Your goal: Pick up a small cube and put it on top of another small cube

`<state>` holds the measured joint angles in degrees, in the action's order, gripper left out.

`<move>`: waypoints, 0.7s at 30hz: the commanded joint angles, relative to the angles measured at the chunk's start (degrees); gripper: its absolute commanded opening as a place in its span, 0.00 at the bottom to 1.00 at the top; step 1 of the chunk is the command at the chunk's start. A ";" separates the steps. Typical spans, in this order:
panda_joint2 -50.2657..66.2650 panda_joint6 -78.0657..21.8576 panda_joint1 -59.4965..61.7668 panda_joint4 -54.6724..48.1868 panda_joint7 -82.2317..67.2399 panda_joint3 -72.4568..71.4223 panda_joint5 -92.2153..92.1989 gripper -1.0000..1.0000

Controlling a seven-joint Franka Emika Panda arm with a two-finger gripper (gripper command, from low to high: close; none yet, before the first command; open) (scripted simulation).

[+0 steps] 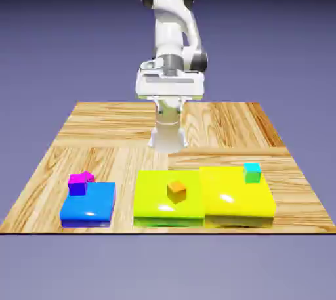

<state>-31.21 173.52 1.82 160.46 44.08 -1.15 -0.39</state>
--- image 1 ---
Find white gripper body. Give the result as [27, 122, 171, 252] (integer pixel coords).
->
[135, 68, 206, 102]

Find small orange cube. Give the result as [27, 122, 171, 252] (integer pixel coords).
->
[167, 180, 188, 205]

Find small cyan cube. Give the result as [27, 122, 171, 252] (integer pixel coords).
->
[242, 162, 263, 184]

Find small magenta cube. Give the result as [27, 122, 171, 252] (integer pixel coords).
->
[80, 171, 96, 184]
[68, 173, 88, 197]

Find large lime green box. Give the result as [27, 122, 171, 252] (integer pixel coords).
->
[133, 169, 206, 228]

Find large yellow box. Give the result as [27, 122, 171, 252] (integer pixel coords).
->
[199, 165, 277, 228]

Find large blue box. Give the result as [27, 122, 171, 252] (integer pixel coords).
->
[59, 181, 117, 228]

